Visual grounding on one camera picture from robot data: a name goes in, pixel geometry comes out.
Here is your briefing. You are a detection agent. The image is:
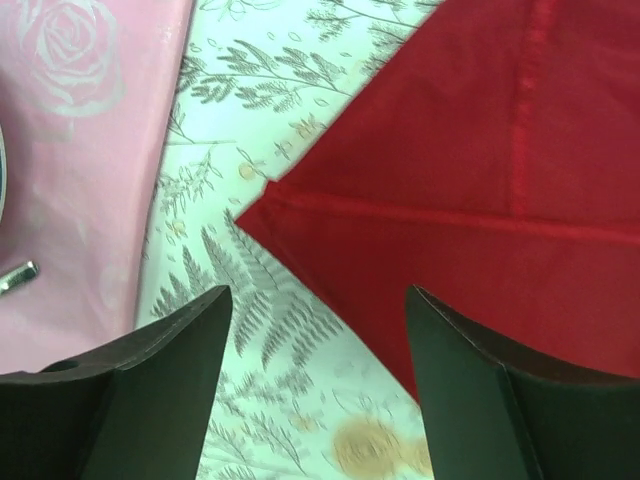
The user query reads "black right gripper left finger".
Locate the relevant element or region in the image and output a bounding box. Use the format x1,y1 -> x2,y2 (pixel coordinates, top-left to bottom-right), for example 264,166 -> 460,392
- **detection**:
1,286 -> 232,480

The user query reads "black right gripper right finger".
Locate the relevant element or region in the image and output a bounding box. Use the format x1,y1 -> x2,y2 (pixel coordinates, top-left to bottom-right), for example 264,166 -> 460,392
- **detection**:
406,287 -> 639,480

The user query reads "silver fork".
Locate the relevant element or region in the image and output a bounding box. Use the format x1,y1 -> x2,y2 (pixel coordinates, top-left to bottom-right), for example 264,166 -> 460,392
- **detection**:
0,261 -> 39,296

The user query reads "red cloth napkin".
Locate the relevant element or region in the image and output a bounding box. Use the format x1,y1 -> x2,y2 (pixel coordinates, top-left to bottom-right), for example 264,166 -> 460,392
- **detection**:
237,0 -> 639,393

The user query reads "green rimmed white plate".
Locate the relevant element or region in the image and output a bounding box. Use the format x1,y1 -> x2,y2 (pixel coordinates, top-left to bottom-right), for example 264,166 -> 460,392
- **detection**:
0,127 -> 8,221

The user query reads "pink cloth placemat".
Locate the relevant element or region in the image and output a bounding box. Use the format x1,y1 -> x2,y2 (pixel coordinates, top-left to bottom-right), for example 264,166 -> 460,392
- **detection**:
1,1 -> 192,373

